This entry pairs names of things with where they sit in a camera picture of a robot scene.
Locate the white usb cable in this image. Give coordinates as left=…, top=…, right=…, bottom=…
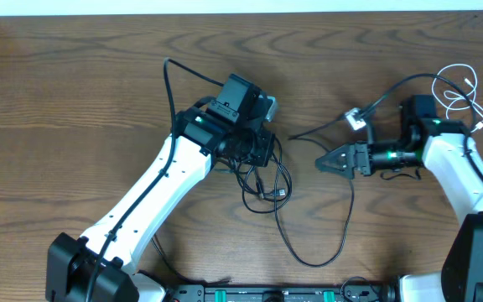
left=430, top=63, right=483, bottom=132

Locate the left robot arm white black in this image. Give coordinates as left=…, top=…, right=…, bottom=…
left=45, top=107, right=275, bottom=301

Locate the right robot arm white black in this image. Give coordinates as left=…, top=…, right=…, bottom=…
left=315, top=118, right=483, bottom=301

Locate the black mounting rail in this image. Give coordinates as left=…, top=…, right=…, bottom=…
left=163, top=282, right=400, bottom=302

